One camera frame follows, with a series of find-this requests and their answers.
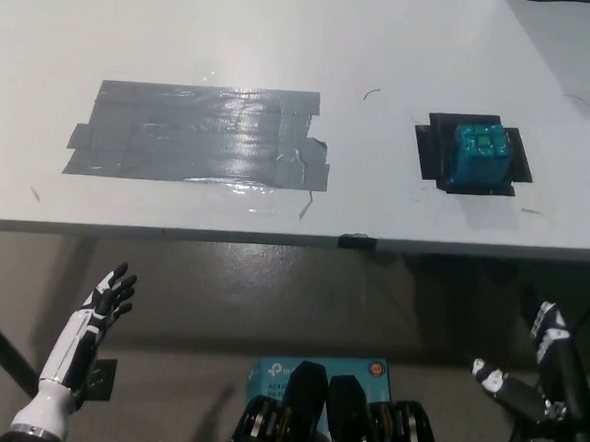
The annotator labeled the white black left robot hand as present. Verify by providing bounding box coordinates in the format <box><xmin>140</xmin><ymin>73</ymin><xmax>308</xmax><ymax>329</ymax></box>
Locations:
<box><xmin>9</xmin><ymin>255</ymin><xmax>139</xmax><ymax>442</ymax></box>

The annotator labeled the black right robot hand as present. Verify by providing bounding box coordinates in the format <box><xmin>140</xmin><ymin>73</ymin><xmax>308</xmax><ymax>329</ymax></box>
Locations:
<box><xmin>465</xmin><ymin>295</ymin><xmax>590</xmax><ymax>442</ymax></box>

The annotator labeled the teal rubik's cube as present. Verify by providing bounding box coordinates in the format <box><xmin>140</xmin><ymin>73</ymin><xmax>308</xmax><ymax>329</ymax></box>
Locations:
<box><xmin>446</xmin><ymin>121</ymin><xmax>513</xmax><ymax>191</ymax></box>

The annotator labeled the black floor plate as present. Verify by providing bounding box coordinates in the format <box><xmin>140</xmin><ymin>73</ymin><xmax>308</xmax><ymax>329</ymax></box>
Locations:
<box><xmin>74</xmin><ymin>356</ymin><xmax>118</xmax><ymax>402</ymax></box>

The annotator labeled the black table leg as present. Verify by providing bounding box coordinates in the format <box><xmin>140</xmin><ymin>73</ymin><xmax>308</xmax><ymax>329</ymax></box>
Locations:
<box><xmin>0</xmin><ymin>292</ymin><xmax>42</xmax><ymax>397</ymax></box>

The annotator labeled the teal router box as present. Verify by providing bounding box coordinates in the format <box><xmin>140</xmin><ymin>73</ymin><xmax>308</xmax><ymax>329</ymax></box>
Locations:
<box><xmin>242</xmin><ymin>350</ymin><xmax>393</xmax><ymax>438</ymax></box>

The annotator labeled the small black tape piece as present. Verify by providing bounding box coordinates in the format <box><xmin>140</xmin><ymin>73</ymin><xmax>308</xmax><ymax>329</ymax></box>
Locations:
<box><xmin>337</xmin><ymin>230</ymin><xmax>379</xmax><ymax>251</ymax></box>

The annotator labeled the black tape square mark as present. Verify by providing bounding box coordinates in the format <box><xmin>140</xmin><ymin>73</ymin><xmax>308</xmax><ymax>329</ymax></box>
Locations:
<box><xmin>409</xmin><ymin>109</ymin><xmax>538</xmax><ymax>199</ymax></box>

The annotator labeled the grey duct tape patch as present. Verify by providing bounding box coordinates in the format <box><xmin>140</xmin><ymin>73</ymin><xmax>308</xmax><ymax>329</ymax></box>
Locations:
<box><xmin>60</xmin><ymin>76</ymin><xmax>336</xmax><ymax>194</ymax></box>

